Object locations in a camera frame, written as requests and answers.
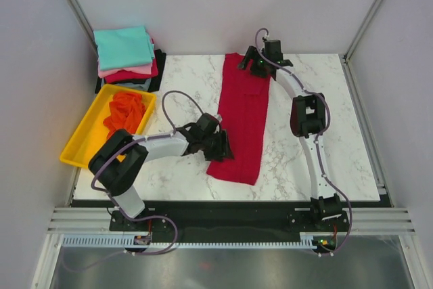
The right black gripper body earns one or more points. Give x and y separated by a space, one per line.
254 64

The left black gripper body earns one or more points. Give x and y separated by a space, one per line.
216 145

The crimson red t-shirt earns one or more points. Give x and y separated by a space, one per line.
243 106

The yellow plastic tray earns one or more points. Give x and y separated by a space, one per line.
92 132

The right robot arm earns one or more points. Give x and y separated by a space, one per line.
309 120

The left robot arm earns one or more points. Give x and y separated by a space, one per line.
118 162

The folded black t-shirt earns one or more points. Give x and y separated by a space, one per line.
151 84

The folded grey-blue t-shirt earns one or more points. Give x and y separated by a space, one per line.
141 85

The orange t-shirt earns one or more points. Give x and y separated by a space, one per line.
126 112

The folded pink t-shirt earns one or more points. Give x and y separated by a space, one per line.
143 69

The folded red t-shirt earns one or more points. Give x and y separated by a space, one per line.
122 75

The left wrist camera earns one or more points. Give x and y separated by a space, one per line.
219 118

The right aluminium frame post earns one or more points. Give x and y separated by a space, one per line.
366 22

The aluminium frame post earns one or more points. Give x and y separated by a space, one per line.
366 22
83 21

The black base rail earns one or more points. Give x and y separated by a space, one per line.
227 220

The white slotted cable duct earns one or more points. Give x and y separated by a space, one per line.
132 241

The aluminium front rail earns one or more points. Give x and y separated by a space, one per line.
366 221

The left aluminium frame post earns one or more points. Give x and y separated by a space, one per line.
83 21

